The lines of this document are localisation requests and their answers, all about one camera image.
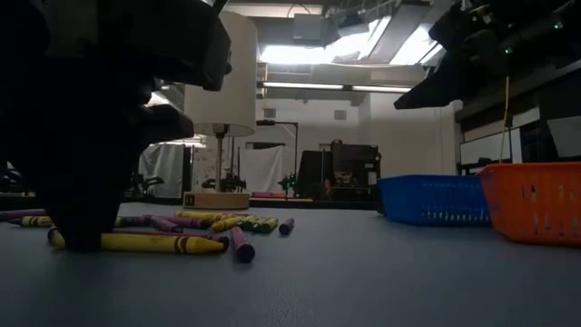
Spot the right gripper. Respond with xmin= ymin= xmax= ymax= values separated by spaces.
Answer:
xmin=393 ymin=4 xmax=514 ymax=110

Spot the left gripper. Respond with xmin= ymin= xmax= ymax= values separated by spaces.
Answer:
xmin=0 ymin=76 xmax=195 ymax=253

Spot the yellow crayon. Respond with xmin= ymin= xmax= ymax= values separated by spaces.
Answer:
xmin=174 ymin=210 xmax=237 ymax=223
xmin=211 ymin=216 xmax=246 ymax=233
xmin=47 ymin=228 xmax=228 ymax=255
xmin=20 ymin=215 xmax=129 ymax=228

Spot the whiteboard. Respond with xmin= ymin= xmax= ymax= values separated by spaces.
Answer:
xmin=459 ymin=128 xmax=523 ymax=167

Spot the white hanging sheet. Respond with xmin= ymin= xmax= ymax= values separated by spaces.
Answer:
xmin=238 ymin=144 xmax=296 ymax=194
xmin=138 ymin=143 xmax=185 ymax=199

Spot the black cabinet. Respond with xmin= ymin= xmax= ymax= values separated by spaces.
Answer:
xmin=297 ymin=140 xmax=382 ymax=203

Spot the blue plastic basket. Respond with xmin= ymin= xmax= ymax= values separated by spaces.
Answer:
xmin=377 ymin=174 xmax=492 ymax=227

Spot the ceiling light strip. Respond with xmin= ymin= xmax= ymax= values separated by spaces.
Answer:
xmin=262 ymin=81 xmax=412 ymax=94

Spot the orange plastic basket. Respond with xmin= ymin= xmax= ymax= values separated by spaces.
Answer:
xmin=477 ymin=162 xmax=581 ymax=248

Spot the table lamp white shade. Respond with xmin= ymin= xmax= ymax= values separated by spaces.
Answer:
xmin=183 ymin=11 xmax=259 ymax=210

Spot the black table frame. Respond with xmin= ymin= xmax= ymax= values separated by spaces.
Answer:
xmin=0 ymin=193 xmax=378 ymax=211

